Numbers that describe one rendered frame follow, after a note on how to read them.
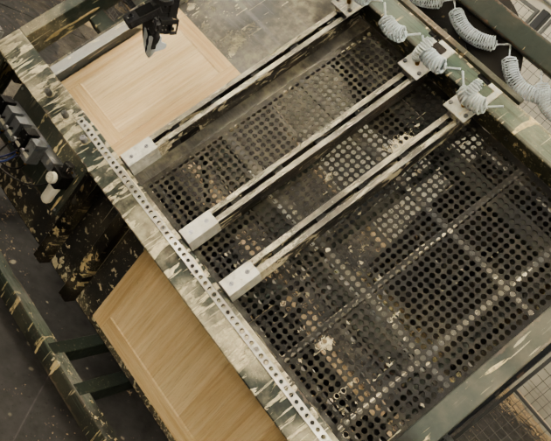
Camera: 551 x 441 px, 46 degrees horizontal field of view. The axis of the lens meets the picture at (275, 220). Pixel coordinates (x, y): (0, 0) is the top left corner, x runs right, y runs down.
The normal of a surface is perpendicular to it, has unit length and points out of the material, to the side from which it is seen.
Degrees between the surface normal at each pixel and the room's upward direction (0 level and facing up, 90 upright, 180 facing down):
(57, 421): 0
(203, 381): 90
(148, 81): 57
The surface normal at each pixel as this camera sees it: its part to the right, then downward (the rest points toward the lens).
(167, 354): -0.50, -0.01
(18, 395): 0.62, -0.71
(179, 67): -0.07, -0.40
